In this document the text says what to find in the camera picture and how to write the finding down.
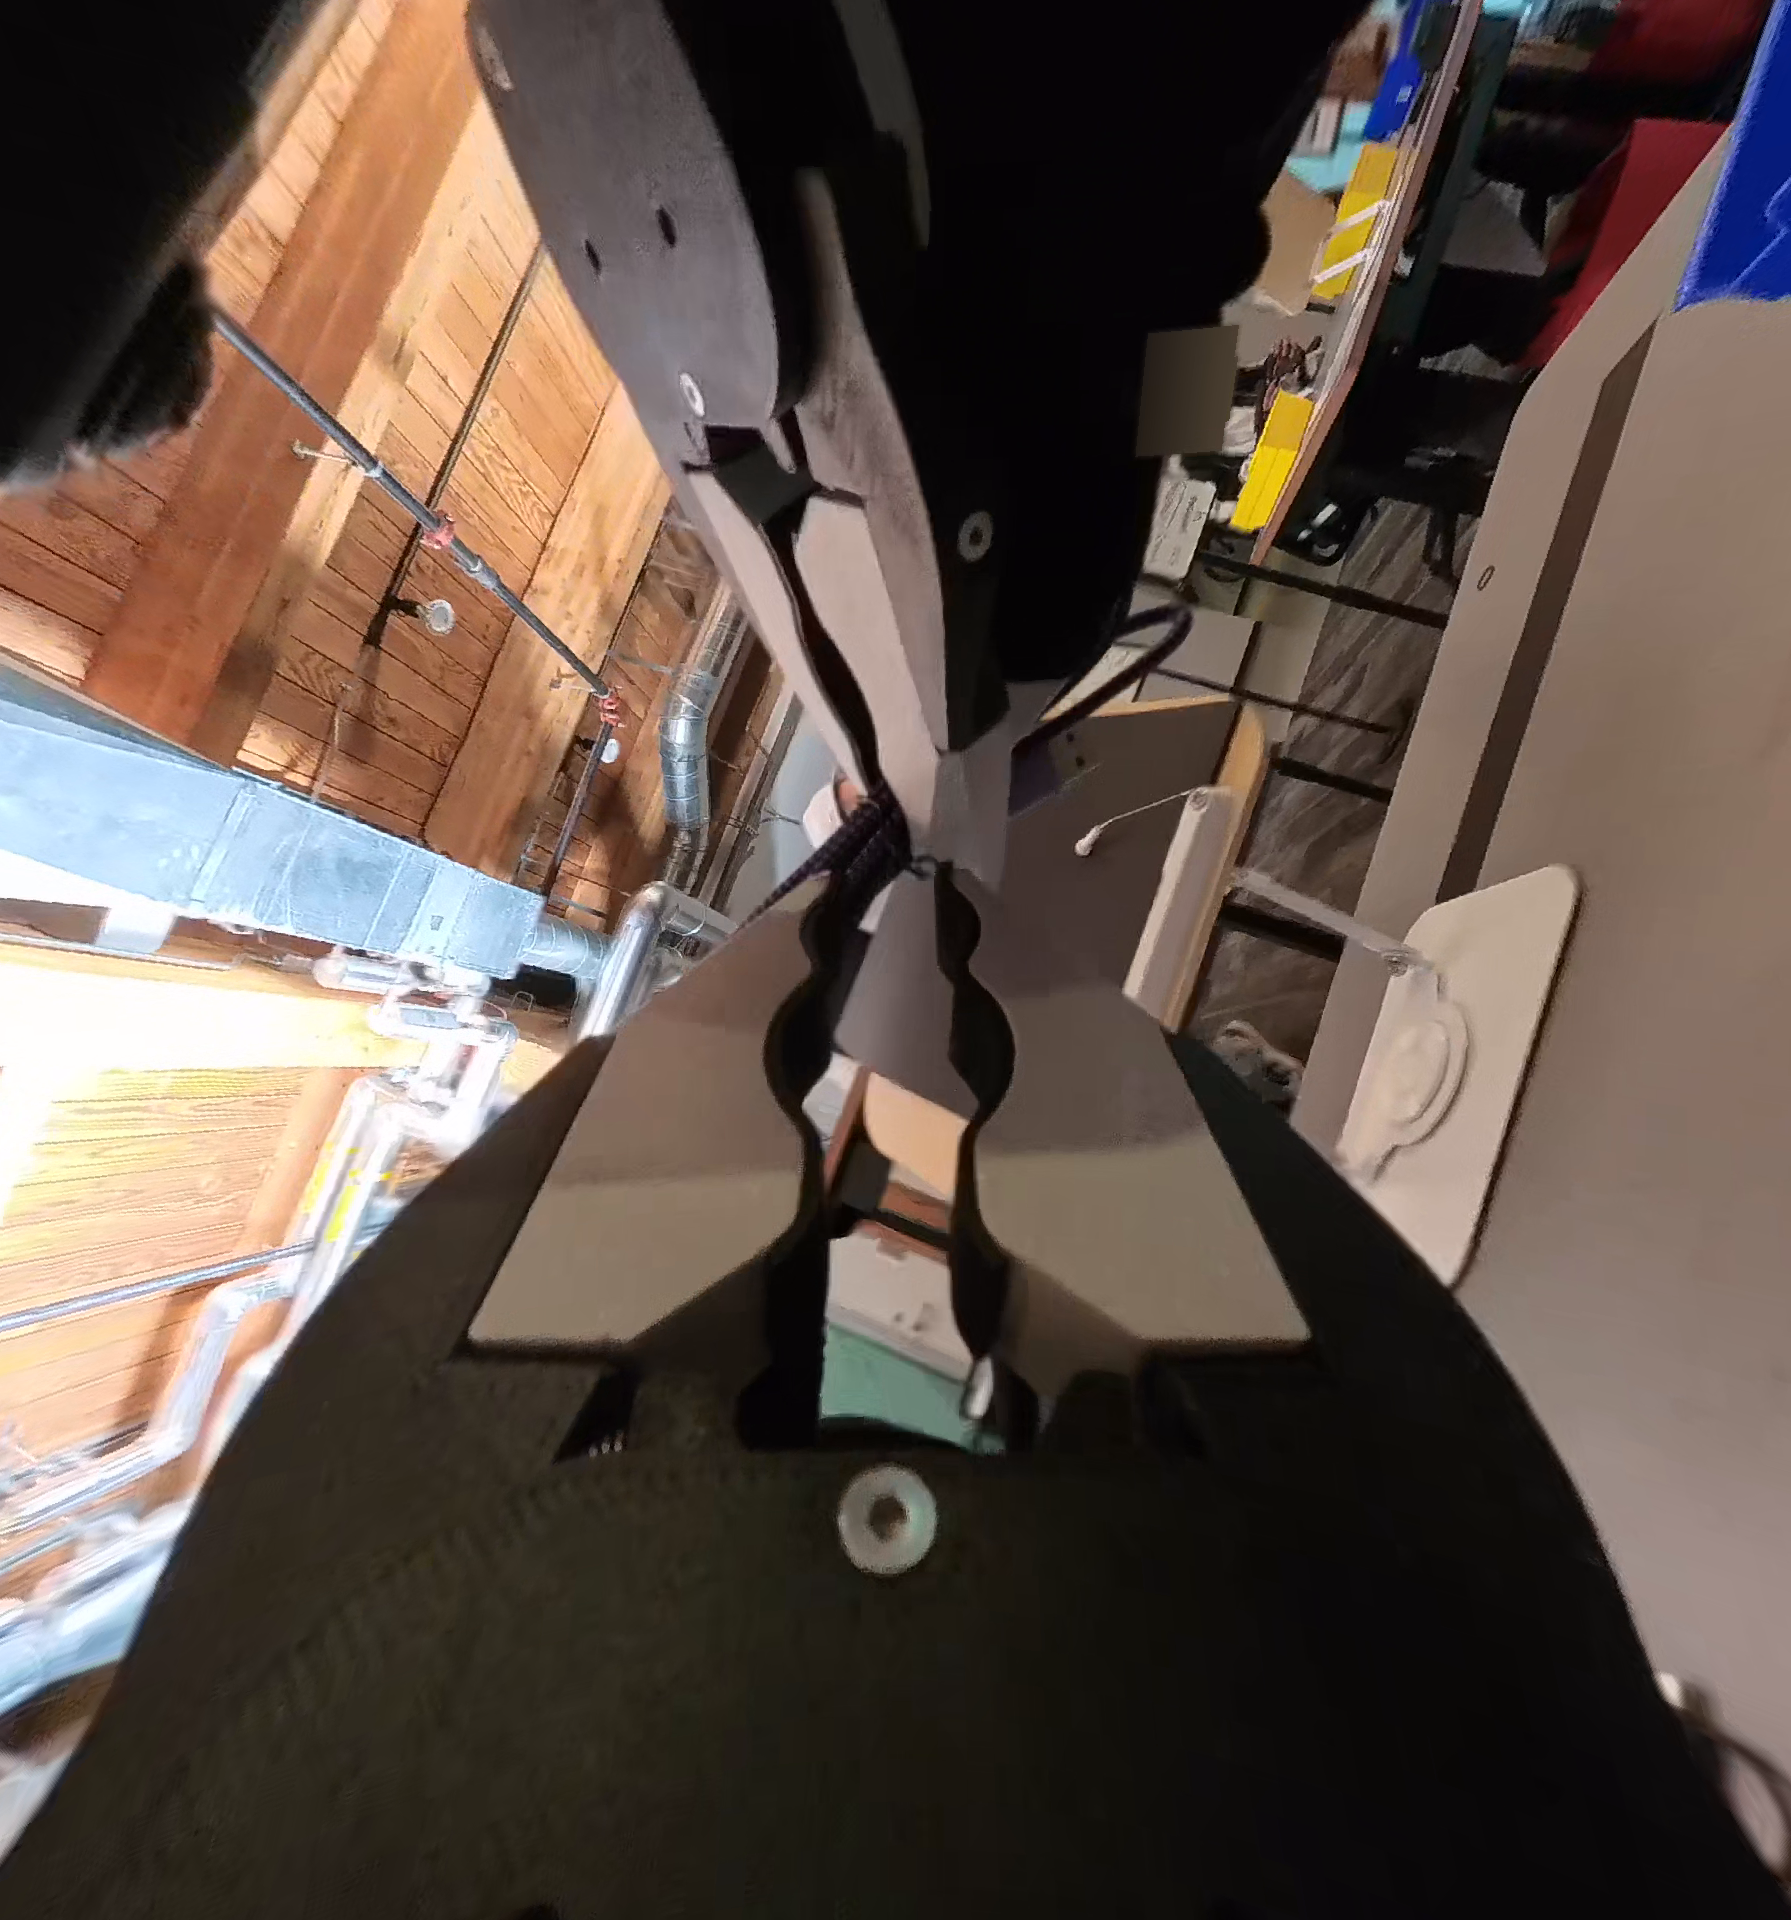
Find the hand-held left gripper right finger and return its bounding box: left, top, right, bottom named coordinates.
left=943, top=867, right=1313, bottom=1396

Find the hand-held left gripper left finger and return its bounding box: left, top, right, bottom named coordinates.
left=466, top=876, right=845, bottom=1451

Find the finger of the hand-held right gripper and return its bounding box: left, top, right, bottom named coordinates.
left=683, top=448, right=905, bottom=809
left=794, top=493, right=1059, bottom=892

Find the purple braided usb cable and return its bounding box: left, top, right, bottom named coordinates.
left=745, top=606, right=1188, bottom=938

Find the white paper sheet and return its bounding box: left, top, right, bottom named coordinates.
left=1141, top=476, right=1219, bottom=579

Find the clear acrylic rod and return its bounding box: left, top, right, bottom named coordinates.
left=1229, top=870, right=1431, bottom=980

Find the thin sprinkler pipe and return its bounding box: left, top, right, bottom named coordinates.
left=212, top=308, right=620, bottom=708

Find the white mounting plate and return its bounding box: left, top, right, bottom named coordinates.
left=1337, top=865, right=1582, bottom=1291

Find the yellow tray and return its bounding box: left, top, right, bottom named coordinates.
left=1233, top=391, right=1317, bottom=534
left=1306, top=143, right=1400, bottom=301

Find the long wooden desk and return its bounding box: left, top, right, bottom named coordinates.
left=1254, top=0, right=1482, bottom=563

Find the red object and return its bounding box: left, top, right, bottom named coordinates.
left=1516, top=119, right=1738, bottom=370

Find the round silver duct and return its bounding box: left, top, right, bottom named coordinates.
left=658, top=606, right=754, bottom=841

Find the rectangular silver duct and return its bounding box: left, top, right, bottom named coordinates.
left=0, top=660, right=546, bottom=978

